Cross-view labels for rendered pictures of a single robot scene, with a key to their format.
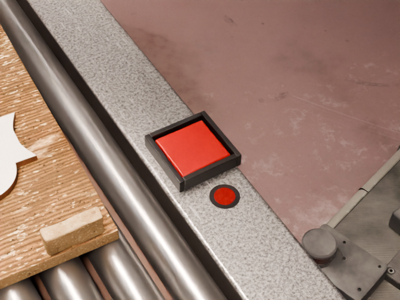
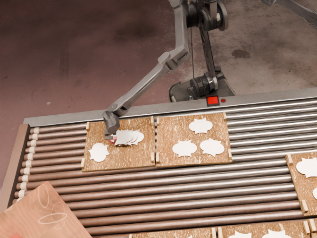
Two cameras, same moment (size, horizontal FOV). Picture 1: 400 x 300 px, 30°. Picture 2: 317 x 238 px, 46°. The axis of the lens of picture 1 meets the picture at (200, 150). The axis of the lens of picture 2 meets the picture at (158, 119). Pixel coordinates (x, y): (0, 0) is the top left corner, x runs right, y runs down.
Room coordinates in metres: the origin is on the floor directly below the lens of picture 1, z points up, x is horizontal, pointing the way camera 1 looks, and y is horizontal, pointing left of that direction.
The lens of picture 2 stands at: (-0.18, 1.46, 2.63)
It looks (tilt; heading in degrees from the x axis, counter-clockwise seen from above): 49 degrees down; 308
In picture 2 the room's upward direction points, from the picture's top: 10 degrees counter-clockwise
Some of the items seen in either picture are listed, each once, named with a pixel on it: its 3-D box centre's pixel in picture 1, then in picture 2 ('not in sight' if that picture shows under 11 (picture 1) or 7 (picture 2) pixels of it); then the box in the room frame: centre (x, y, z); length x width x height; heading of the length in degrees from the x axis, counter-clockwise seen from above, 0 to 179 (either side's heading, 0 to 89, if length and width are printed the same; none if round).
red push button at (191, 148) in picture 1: (192, 150); (212, 100); (0.53, 0.01, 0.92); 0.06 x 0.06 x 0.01; 33
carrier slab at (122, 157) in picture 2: not in sight; (119, 143); (0.87, 0.54, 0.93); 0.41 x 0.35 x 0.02; 32
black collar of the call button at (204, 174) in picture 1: (192, 150); (212, 100); (0.53, 0.01, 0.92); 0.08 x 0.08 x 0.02; 33
